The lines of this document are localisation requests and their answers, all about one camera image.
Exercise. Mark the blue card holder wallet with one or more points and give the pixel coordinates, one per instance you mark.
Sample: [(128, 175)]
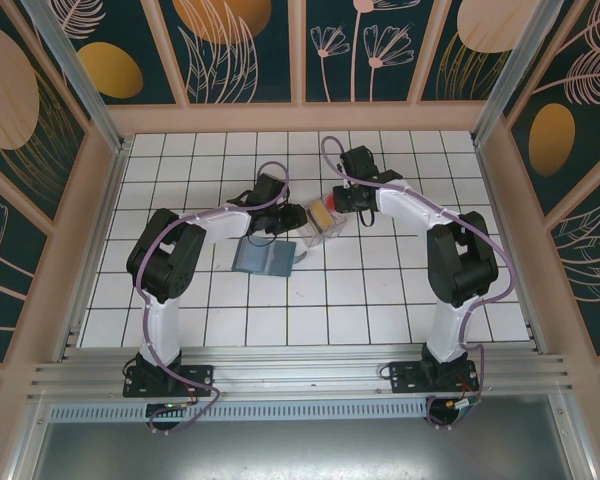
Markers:
[(265, 257)]

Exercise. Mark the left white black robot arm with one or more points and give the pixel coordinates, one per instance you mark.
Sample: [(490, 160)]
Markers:
[(225, 225)]

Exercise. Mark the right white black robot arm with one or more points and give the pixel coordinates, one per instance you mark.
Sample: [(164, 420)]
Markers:
[(410, 205)]

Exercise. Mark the gold card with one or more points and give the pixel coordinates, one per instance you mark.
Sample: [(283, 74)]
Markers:
[(320, 217)]

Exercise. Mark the grey metal sheet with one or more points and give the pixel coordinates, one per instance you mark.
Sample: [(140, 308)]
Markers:
[(300, 450)]

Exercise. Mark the aluminium side rail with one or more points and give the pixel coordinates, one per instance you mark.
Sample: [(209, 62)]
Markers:
[(502, 225), (111, 200)]

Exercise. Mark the aluminium mounting rail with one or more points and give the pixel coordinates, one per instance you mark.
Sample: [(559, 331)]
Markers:
[(300, 370)]

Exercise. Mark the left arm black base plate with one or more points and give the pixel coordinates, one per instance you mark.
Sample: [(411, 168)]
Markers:
[(200, 380)]

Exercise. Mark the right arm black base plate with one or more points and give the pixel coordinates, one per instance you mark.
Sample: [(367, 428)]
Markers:
[(405, 377)]

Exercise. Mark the aluminium corner post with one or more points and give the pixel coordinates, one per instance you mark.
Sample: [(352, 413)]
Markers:
[(510, 70), (80, 70)]

